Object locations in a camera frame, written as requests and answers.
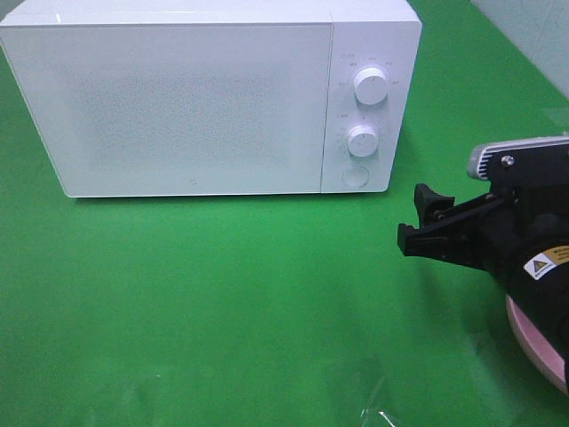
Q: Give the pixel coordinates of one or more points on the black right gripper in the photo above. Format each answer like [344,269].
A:
[523,232]

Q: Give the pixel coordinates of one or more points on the round white door release button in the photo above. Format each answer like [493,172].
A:
[355,177]

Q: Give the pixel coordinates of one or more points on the pink round plate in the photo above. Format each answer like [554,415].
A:
[536,347]

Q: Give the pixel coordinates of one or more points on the white microwave door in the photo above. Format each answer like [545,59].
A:
[172,110]

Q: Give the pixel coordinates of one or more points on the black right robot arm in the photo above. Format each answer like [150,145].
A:
[525,291]

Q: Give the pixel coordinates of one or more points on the lower white microwave knob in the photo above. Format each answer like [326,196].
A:
[362,140]

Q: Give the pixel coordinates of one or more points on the white microwave knob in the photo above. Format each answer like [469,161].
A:
[362,140]
[371,85]

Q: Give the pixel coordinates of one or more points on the upper white microwave knob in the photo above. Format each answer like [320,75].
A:
[371,85]

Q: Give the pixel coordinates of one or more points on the white microwave oven body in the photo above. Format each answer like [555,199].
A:
[364,34]

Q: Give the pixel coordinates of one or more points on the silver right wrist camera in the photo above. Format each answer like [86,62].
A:
[480,156]

